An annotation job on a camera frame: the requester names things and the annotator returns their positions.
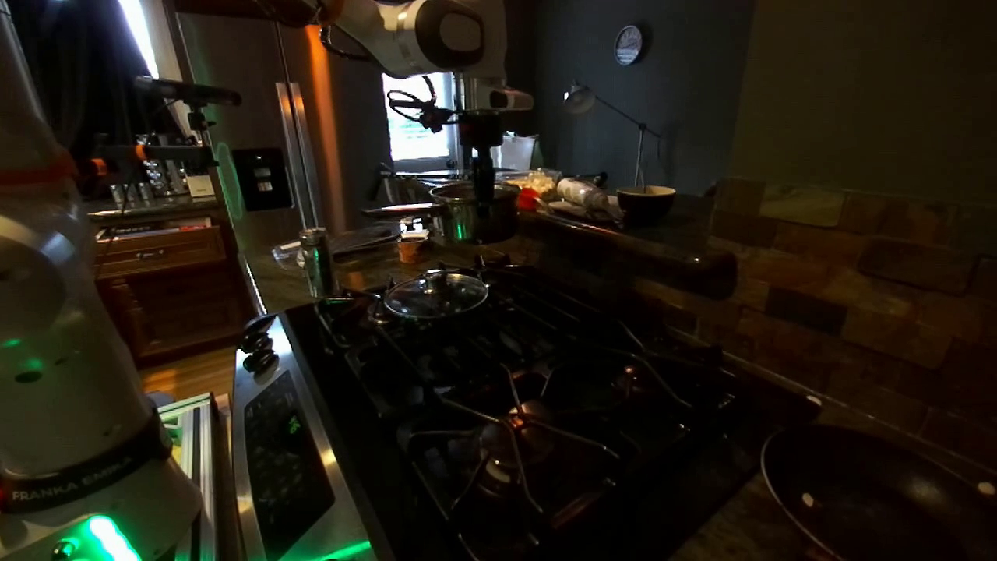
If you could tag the round wall clock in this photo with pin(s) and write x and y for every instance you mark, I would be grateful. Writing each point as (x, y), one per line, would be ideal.
(627, 46)

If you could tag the small steel pot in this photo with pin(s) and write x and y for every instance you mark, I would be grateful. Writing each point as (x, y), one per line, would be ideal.
(457, 218)

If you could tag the dark bowl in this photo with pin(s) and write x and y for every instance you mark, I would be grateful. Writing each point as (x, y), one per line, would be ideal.
(646, 204)

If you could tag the clear plastic container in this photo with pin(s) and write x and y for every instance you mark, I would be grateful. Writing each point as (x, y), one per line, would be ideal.
(518, 155)

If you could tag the silver desk lamp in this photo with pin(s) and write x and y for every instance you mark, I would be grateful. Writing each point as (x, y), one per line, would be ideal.
(577, 98)

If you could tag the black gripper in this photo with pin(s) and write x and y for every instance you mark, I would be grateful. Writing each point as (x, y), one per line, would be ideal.
(479, 143)

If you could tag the stainless steel fridge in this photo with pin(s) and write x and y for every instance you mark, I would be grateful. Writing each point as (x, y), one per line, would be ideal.
(312, 156)

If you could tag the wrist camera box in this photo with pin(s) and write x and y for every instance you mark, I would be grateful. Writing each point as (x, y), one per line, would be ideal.
(510, 100)

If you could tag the narrow bright window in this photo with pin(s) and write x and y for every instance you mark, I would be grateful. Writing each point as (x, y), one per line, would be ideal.
(139, 34)

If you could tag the dark wall switch panel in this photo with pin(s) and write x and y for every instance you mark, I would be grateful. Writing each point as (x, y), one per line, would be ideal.
(258, 179)

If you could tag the small red item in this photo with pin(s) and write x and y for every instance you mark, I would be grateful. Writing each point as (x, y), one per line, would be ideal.
(526, 198)

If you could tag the black frying pan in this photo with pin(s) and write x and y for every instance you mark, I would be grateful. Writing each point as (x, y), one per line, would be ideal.
(872, 501)

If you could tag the wooden cabinet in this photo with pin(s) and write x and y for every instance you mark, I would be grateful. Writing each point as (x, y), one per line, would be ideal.
(167, 283)

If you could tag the dark raised counter ledge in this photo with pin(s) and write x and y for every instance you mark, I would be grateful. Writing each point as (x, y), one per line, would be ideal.
(642, 260)

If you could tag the black gas stove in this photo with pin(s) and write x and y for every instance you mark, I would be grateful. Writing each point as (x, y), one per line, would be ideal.
(581, 417)

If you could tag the clear plastic bags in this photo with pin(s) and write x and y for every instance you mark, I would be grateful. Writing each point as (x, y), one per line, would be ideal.
(581, 194)

